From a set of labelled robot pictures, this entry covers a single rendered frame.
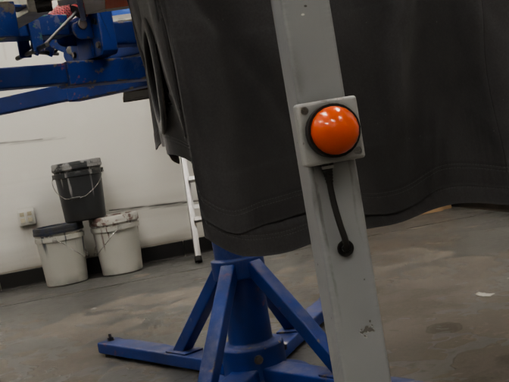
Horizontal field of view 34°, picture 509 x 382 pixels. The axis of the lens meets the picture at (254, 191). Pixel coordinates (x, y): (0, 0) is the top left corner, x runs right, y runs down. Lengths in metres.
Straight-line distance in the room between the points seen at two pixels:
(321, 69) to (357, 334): 0.22
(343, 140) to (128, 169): 4.96
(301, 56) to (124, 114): 4.93
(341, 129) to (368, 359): 0.19
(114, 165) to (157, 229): 0.51
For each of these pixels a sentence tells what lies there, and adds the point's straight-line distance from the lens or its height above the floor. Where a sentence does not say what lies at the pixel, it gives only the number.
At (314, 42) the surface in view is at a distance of 0.67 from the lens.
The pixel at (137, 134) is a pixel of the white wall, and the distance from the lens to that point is 5.57.
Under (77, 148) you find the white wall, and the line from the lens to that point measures 5.57.
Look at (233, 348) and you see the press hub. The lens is 2.32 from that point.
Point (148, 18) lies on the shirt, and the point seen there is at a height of 0.82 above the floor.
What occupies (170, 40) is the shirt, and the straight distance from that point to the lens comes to 0.94.
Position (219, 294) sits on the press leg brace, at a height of 0.28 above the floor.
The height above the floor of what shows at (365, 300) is 0.51.
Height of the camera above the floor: 0.65
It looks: 3 degrees down
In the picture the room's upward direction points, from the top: 10 degrees counter-clockwise
